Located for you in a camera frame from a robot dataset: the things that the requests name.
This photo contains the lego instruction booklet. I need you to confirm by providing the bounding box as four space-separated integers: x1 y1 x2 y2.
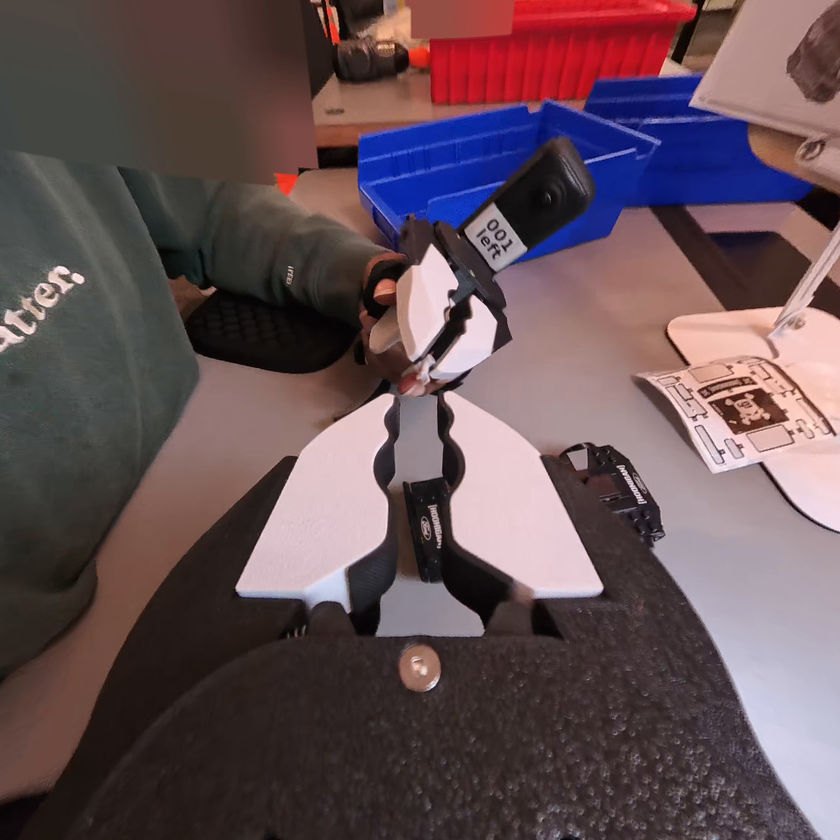
689 0 840 140

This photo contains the black lego piece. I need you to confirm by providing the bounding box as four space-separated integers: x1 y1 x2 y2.
401 479 455 586

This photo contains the white booklet stand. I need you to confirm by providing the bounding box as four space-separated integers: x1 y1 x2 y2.
667 125 840 534

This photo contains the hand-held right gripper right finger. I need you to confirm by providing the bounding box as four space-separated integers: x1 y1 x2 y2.
437 392 605 605

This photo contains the person's left hand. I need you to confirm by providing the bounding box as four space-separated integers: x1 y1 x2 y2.
357 256 434 397

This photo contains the red plastic bin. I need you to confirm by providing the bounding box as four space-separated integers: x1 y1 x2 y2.
427 0 698 107

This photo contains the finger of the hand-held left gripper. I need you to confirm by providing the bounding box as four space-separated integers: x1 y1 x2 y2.
447 297 511 383
394 243 460 364

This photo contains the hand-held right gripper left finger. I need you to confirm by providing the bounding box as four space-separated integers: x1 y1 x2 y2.
237 394 401 615

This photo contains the sticker sheet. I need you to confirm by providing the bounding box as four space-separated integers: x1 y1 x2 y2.
637 355 838 475

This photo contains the person's left forearm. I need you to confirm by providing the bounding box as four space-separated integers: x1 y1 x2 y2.
119 164 395 332

